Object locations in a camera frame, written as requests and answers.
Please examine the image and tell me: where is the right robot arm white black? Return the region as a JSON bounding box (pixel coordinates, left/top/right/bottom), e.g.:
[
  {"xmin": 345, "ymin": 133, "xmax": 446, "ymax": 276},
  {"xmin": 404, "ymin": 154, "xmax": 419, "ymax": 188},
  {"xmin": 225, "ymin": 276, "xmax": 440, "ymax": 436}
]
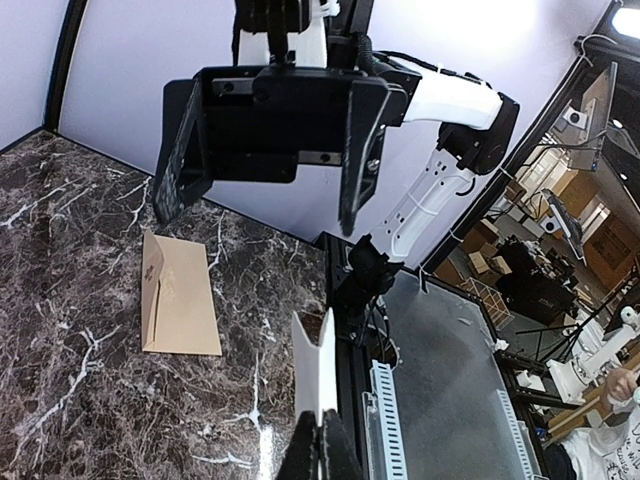
[{"xmin": 153, "ymin": 1, "xmax": 520, "ymax": 320}]

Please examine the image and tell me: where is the white slotted cable duct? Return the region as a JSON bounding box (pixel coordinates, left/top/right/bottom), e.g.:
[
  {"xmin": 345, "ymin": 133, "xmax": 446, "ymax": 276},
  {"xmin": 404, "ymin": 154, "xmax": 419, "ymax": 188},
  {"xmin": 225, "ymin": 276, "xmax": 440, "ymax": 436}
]
[{"xmin": 362, "ymin": 360, "xmax": 408, "ymax": 480}]

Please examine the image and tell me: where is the brown paper envelope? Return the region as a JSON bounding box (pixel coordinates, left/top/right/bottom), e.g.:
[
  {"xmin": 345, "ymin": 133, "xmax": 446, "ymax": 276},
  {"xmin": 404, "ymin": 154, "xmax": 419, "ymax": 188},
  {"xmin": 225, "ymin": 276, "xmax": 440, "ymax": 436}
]
[{"xmin": 140, "ymin": 230, "xmax": 222, "ymax": 356}]

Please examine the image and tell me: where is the black front rail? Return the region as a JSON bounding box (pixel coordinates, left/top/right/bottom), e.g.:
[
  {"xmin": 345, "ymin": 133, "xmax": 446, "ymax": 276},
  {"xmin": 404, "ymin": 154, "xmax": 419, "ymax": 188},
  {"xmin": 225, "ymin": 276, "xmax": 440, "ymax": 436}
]
[{"xmin": 317, "ymin": 232, "xmax": 381, "ymax": 479}]

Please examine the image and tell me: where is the white letter paper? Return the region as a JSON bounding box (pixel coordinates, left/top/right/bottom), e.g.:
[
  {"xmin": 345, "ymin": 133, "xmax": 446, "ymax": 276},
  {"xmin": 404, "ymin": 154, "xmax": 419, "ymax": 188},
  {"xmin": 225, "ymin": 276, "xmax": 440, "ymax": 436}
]
[{"xmin": 291, "ymin": 307, "xmax": 337, "ymax": 469}]

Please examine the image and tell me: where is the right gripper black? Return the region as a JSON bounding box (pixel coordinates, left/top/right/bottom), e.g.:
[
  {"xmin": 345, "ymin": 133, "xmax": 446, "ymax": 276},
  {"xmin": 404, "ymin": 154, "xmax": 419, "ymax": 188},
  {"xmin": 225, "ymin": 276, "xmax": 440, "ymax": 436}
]
[{"xmin": 152, "ymin": 65, "xmax": 420, "ymax": 237}]

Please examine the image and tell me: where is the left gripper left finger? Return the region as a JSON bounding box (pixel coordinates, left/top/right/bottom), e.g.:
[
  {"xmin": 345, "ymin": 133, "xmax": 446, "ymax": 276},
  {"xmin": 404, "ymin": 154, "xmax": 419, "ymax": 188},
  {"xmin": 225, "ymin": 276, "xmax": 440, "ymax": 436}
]
[{"xmin": 279, "ymin": 411, "xmax": 319, "ymax": 480}]

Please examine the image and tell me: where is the right black frame post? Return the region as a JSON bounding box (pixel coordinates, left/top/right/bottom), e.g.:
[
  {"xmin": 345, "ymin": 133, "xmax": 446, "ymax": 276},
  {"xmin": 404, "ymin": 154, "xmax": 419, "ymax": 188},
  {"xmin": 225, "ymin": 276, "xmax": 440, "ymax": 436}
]
[{"xmin": 416, "ymin": 54, "xmax": 606, "ymax": 275}]

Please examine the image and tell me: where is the black frame post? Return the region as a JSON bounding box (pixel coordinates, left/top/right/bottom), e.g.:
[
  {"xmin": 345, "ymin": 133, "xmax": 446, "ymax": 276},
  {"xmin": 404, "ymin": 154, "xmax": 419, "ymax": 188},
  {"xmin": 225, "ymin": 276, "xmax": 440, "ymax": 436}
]
[
  {"xmin": 43, "ymin": 0, "xmax": 89, "ymax": 132},
  {"xmin": 416, "ymin": 54, "xmax": 606, "ymax": 275}
]

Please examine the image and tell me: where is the person in white shirt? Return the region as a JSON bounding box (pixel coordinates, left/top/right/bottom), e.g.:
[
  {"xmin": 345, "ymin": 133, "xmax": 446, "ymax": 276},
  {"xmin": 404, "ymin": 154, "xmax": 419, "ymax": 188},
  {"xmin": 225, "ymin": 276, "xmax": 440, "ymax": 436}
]
[{"xmin": 543, "ymin": 368, "xmax": 639, "ymax": 480}]

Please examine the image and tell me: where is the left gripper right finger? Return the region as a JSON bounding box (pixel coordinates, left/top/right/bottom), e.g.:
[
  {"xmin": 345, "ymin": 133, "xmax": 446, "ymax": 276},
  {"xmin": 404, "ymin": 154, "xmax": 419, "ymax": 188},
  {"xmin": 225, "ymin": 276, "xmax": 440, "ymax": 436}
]
[{"xmin": 319, "ymin": 410, "xmax": 363, "ymax": 480}]

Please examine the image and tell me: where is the left black frame post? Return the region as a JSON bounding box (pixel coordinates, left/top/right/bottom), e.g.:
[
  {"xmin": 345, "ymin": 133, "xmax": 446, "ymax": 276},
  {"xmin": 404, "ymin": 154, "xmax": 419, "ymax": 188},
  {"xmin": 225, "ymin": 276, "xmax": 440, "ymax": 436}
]
[{"xmin": 43, "ymin": 0, "xmax": 89, "ymax": 132}]

